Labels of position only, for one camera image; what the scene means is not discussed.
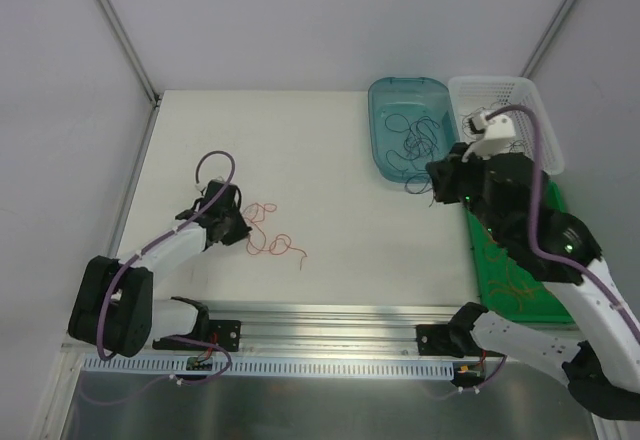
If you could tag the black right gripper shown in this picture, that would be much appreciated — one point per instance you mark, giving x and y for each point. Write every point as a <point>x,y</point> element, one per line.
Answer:
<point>447,182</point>

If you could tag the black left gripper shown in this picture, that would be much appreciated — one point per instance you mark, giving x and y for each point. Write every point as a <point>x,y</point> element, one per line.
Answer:
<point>230,227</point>

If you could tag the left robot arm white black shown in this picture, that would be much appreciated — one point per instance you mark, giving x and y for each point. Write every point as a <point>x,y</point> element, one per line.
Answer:
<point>115,309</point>

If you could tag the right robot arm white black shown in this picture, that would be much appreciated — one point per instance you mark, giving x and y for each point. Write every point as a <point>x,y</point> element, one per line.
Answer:
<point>601,372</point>

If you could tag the teal transparent plastic bin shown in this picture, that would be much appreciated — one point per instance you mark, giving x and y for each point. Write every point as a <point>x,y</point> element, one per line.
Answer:
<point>411,123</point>

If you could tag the white perforated plastic basket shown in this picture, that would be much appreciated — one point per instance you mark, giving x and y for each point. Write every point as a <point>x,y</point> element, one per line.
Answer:
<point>475,93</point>

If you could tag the green plastic tray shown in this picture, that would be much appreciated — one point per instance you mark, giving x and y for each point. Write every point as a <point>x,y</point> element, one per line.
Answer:
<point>506,288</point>

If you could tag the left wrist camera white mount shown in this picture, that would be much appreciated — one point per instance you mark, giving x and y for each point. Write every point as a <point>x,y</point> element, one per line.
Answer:
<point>202,187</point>

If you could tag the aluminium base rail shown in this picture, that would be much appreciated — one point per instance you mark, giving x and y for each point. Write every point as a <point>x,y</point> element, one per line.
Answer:
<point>298,330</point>

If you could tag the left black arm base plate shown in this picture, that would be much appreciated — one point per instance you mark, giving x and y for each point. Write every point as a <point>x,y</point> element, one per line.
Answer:
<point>223,333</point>

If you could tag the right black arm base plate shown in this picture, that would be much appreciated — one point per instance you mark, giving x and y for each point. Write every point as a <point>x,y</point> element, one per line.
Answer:
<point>435,340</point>

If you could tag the white slotted cable duct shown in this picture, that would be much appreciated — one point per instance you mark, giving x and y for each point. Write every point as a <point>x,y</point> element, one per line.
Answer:
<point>277,367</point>

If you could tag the left aluminium frame post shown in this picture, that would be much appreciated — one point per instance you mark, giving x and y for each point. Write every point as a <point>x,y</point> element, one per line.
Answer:
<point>128,50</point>

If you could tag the aluminium frame post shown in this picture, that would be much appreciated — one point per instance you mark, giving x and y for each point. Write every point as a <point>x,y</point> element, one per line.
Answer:
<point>549,36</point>
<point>128,50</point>

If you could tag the right aluminium frame post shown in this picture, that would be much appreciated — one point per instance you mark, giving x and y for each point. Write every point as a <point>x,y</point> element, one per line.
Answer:
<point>549,36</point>

